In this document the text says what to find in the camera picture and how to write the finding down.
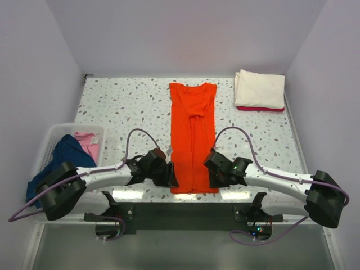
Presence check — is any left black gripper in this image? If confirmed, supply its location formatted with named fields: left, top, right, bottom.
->
left=146, top=161, right=178, bottom=187

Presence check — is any orange t-shirt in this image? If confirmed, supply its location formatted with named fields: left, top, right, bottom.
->
left=169, top=83, right=219, bottom=194

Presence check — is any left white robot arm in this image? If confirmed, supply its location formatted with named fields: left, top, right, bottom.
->
left=35, top=148, right=179, bottom=221

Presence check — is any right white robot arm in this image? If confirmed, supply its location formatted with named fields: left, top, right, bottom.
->
left=203, top=150, right=349, bottom=228

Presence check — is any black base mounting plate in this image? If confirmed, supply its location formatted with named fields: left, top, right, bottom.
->
left=84, top=202, right=284, bottom=240

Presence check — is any folded pink t-shirt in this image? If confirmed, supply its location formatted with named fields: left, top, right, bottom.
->
left=236, top=106, right=285, bottom=113

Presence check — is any white plastic laundry basket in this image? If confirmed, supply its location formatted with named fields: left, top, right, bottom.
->
left=25, top=123, right=107, bottom=205

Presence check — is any light pink t-shirt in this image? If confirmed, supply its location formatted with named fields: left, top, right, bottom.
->
left=74, top=132, right=99, bottom=164

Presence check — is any folded cream t-shirt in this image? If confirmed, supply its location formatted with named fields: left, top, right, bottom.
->
left=234, top=69, right=285, bottom=109

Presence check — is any navy blue t-shirt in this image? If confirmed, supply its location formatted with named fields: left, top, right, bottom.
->
left=25, top=134, right=97, bottom=202

